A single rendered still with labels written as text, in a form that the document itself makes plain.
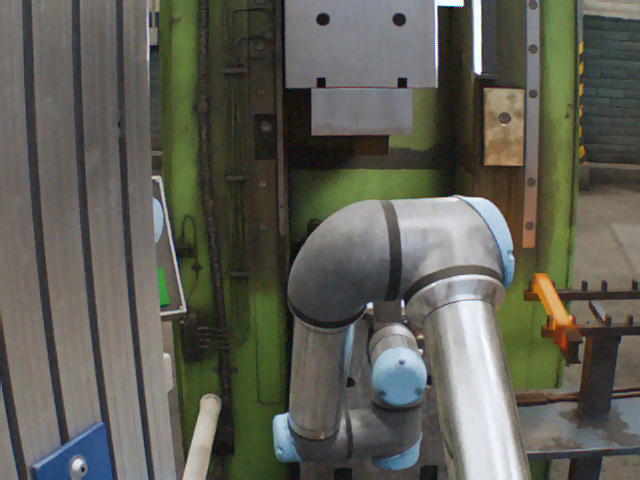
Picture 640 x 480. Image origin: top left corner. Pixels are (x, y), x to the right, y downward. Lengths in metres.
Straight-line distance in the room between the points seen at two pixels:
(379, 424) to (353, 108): 0.71
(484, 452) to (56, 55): 0.58
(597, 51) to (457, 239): 6.80
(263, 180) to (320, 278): 0.97
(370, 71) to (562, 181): 0.53
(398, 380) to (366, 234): 0.34
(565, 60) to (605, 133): 5.85
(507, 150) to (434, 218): 0.97
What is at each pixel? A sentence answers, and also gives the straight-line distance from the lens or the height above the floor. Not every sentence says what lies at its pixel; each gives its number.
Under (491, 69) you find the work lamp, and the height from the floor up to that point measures 1.40.
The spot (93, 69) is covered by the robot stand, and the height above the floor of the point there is 1.51.
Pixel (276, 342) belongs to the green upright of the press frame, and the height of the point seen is 0.78.
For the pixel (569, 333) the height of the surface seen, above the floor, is 0.98.
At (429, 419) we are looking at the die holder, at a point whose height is 0.67.
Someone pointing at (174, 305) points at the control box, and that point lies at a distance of 1.74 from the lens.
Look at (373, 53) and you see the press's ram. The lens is 1.78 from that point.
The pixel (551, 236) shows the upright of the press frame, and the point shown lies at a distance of 2.06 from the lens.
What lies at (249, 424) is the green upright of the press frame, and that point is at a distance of 2.16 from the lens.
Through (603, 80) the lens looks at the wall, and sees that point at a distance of 7.78.
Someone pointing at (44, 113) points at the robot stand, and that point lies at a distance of 0.53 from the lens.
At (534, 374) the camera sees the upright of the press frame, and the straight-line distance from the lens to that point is 2.17.
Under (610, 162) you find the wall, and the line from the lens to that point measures 7.89.
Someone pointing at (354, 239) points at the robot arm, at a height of 1.29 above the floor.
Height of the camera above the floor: 1.55
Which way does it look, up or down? 16 degrees down
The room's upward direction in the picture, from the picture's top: 1 degrees counter-clockwise
